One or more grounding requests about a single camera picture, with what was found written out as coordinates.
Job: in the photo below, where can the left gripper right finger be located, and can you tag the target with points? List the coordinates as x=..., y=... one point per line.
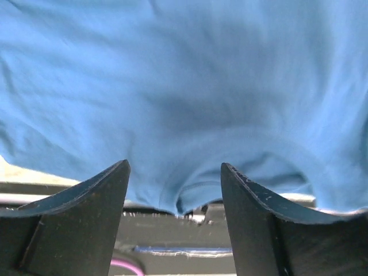
x=271, y=235

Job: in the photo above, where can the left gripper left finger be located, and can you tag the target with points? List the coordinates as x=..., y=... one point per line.
x=70, y=233

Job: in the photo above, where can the blue t-shirt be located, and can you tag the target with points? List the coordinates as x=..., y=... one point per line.
x=278, y=89

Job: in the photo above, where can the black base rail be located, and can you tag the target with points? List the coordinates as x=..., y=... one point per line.
x=152, y=242

